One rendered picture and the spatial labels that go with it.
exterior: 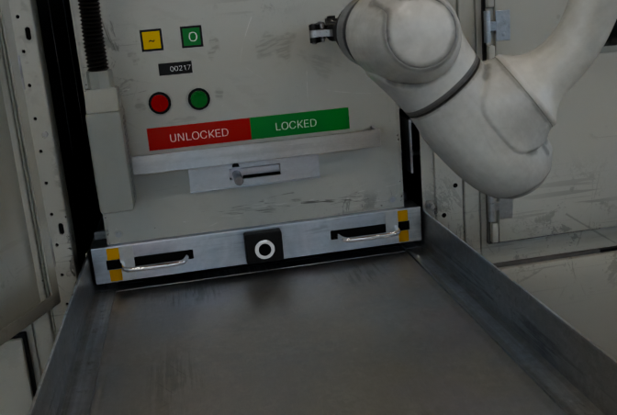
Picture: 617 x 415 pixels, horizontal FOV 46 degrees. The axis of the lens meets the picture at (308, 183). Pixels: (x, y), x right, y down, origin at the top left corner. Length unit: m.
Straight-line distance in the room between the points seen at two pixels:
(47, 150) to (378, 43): 0.61
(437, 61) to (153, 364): 0.51
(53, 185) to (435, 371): 0.64
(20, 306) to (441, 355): 0.64
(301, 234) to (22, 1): 0.55
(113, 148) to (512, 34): 0.65
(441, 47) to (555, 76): 0.15
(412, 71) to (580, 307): 0.78
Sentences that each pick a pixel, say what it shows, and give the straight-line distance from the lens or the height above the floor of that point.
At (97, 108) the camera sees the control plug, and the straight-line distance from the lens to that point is 1.05.
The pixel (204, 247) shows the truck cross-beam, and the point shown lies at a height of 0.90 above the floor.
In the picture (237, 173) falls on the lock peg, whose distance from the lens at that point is 1.14.
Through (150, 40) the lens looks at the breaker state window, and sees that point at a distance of 1.14.
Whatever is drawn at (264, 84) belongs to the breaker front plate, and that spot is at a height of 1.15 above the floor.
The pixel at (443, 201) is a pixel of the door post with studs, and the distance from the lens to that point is 1.26.
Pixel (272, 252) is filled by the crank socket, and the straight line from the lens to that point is 1.17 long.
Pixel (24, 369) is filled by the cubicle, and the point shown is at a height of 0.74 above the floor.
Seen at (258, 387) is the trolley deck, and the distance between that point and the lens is 0.87.
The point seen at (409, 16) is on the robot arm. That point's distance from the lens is 0.73.
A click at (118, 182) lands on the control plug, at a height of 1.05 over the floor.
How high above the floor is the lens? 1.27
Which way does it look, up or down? 14 degrees down
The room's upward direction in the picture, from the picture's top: 5 degrees counter-clockwise
